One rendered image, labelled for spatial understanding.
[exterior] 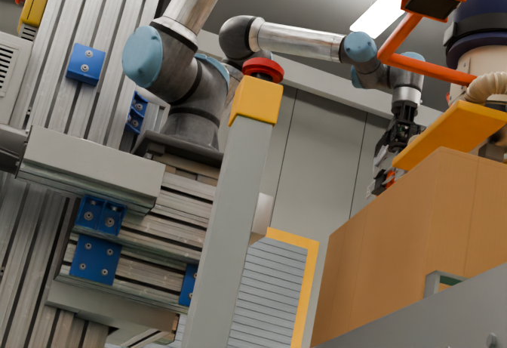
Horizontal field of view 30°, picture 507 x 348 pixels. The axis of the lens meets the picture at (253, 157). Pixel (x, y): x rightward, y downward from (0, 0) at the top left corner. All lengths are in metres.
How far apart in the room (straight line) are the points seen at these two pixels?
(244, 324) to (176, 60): 10.27
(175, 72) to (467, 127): 0.62
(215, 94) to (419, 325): 1.15
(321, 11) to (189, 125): 9.65
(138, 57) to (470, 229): 0.83
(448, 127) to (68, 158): 0.71
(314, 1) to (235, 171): 10.01
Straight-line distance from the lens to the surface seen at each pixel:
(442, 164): 1.52
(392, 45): 1.79
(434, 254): 1.47
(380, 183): 2.45
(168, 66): 1.99
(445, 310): 0.97
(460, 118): 1.75
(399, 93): 2.53
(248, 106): 1.50
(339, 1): 11.37
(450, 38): 1.96
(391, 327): 1.10
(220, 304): 1.41
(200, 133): 2.02
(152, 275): 1.97
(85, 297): 2.02
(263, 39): 2.59
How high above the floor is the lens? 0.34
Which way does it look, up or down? 21 degrees up
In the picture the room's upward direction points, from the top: 12 degrees clockwise
